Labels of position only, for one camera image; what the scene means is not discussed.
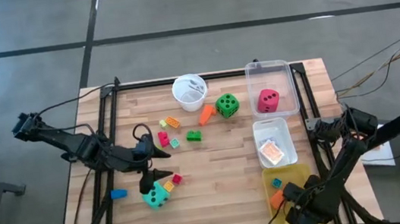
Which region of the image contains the black table frame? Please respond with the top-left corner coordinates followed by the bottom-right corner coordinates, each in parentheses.
top-left (43, 45), bottom-right (389, 224)

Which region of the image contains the thin black floor cable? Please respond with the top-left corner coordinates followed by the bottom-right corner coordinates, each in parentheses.
top-left (325, 36), bottom-right (400, 84)

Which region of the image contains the black left camera cable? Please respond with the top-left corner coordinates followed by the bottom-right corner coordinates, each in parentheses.
top-left (131, 121), bottom-right (156, 146)

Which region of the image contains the clear plastic bin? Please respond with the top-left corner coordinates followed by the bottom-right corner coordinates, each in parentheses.
top-left (243, 57), bottom-right (302, 121)

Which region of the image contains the white plastic bin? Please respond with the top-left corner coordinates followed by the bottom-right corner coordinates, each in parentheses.
top-left (251, 115), bottom-right (300, 171)

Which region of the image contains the thin yellow floor cable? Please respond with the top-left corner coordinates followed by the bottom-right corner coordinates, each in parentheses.
top-left (330, 47), bottom-right (400, 100)

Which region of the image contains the pink foam die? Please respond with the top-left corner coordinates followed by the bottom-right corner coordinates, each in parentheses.
top-left (255, 86), bottom-right (283, 115)

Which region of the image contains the yellow translucent bin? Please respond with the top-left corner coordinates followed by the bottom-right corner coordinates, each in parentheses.
top-left (260, 160), bottom-right (330, 224)

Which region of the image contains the yellow square block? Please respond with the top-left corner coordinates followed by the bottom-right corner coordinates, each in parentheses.
top-left (162, 179), bottom-right (176, 194)

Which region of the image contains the green toy brick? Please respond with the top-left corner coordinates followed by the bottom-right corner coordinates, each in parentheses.
top-left (186, 128), bottom-right (203, 144)

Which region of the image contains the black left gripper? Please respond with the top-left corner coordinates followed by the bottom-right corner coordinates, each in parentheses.
top-left (111, 140), bottom-right (177, 198)

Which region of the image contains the teal foam die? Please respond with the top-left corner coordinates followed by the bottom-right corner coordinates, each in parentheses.
top-left (139, 179), bottom-right (173, 213)

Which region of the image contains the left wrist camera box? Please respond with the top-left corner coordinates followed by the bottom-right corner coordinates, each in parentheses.
top-left (132, 140), bottom-right (152, 158)

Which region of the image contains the magenta stepped block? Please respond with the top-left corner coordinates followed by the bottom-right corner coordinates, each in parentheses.
top-left (156, 130), bottom-right (172, 148)

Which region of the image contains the red small block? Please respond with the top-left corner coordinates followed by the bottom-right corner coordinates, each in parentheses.
top-left (171, 172), bottom-right (184, 187)

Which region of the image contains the white paper sheet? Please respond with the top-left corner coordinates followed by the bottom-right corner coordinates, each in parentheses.
top-left (354, 118), bottom-right (397, 170)

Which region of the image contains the blue round-stud block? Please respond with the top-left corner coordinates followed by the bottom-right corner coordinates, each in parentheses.
top-left (109, 188), bottom-right (129, 201)

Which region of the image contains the orange carrot toy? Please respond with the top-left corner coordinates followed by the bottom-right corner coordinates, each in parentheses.
top-left (197, 103), bottom-right (219, 127)

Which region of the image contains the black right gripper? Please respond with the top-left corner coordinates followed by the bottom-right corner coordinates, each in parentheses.
top-left (279, 172), bottom-right (335, 224)

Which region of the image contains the green foam die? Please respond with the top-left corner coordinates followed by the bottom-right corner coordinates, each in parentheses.
top-left (213, 91), bottom-right (242, 121)

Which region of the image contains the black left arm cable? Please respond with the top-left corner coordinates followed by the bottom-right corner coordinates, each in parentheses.
top-left (29, 82), bottom-right (119, 119)

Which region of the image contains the white round plastic cup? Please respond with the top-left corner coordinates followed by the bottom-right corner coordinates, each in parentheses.
top-left (169, 71), bottom-right (211, 115)

